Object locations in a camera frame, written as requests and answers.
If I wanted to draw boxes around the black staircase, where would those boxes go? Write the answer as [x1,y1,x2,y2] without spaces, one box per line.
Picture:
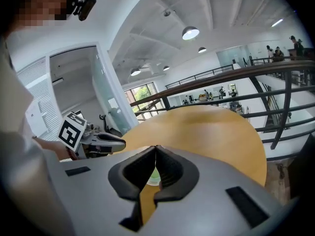
[249,75,280,133]

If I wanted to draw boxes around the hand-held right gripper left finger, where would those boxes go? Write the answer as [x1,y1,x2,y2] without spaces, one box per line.
[48,146,157,236]

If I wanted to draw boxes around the black head camera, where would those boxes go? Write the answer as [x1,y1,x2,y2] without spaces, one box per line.
[72,0,97,22]

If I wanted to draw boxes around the wooden handrail black railing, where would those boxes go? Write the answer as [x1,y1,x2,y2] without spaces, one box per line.
[129,60,315,150]

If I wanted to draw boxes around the person's left forearm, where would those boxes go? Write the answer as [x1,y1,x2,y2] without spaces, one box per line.
[32,135,74,161]

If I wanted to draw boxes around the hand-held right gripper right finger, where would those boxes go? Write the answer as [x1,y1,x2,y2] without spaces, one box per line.
[143,145,300,236]

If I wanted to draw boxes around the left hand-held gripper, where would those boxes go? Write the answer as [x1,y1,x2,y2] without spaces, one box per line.
[58,111,126,160]

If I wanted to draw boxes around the large dome pendant lamp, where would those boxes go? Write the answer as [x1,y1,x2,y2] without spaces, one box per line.
[181,26,200,41]

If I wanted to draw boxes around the frosted glass door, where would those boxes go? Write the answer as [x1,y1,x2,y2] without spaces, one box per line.
[91,46,135,135]

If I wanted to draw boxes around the white paper sign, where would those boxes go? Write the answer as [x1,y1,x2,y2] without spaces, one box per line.
[25,99,48,135]

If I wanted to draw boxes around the red wrist bracelet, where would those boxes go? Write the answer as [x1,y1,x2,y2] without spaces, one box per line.
[65,146,77,160]

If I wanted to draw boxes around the white window blinds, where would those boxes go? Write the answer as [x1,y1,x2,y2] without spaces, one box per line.
[15,56,62,139]

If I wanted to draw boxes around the light green dish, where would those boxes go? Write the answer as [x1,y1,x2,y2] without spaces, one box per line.
[146,167,161,187]

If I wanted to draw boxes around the black framed window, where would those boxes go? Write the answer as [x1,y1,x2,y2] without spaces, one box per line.
[124,82,166,120]

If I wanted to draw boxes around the black metal balcony railing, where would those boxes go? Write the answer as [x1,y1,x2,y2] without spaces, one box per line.
[164,64,235,90]

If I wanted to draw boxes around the person's head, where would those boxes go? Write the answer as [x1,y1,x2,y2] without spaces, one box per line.
[0,0,80,34]

